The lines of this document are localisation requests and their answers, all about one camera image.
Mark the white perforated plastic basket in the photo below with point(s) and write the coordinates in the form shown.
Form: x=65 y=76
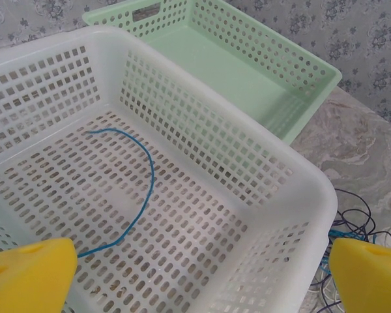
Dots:
x=247 y=125

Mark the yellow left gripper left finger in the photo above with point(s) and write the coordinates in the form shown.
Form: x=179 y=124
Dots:
x=23 y=280

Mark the light green plastic basket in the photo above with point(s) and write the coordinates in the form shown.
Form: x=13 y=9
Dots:
x=215 y=65

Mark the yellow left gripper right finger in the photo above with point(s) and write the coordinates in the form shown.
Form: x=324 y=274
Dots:
x=371 y=280

